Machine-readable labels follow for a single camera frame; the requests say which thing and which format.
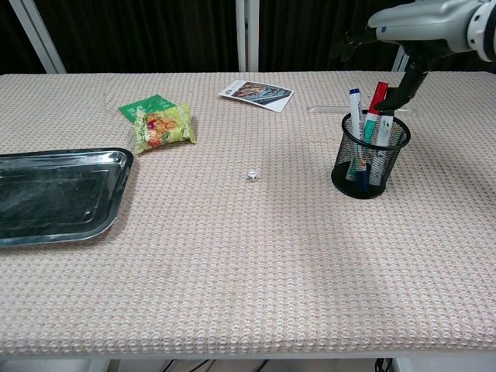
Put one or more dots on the small white die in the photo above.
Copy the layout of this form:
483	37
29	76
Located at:
252	175

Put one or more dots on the blue cap white marker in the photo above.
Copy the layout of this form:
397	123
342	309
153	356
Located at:
355	112

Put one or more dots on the green flat packet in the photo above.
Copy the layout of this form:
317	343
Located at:
133	108

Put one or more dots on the white upright frame post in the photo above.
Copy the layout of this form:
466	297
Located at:
247	35

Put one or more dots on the yellow-green snack bag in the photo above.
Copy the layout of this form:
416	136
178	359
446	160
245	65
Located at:
162	128

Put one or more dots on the black curtain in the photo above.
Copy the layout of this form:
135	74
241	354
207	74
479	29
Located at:
147	35

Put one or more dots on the steel rectangular tray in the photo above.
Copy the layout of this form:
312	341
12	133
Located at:
58	193

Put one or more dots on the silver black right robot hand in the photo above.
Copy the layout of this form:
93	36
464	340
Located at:
418	19

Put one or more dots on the white table frame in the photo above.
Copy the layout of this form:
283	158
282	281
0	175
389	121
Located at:
50	364

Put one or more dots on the printed photo card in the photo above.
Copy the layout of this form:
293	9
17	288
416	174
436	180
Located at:
255	95

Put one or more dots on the black mesh pen holder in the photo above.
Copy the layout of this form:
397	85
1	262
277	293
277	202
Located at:
372	193

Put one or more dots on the beige woven tablecloth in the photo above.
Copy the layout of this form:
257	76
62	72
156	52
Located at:
248	252

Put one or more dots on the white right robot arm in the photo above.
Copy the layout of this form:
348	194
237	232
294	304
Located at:
484	23

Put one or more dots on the clear acrylic strip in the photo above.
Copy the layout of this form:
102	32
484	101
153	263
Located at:
329	108

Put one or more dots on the green whiteboard marker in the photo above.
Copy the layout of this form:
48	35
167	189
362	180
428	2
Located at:
371	129

